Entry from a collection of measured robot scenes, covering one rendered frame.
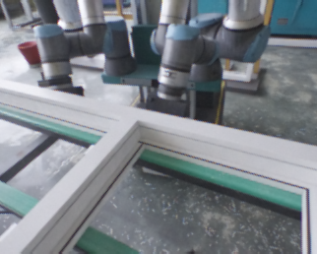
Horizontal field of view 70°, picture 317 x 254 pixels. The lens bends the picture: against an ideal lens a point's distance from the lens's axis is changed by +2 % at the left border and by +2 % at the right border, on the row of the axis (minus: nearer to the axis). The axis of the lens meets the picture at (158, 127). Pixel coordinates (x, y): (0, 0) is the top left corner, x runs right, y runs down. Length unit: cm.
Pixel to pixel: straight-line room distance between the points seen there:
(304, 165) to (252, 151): 9
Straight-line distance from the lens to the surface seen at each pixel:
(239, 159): 49
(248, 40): 98
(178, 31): 64
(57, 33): 86
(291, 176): 51
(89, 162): 46
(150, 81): 121
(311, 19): 405
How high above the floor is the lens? 125
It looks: 39 degrees down
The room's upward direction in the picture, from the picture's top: 6 degrees counter-clockwise
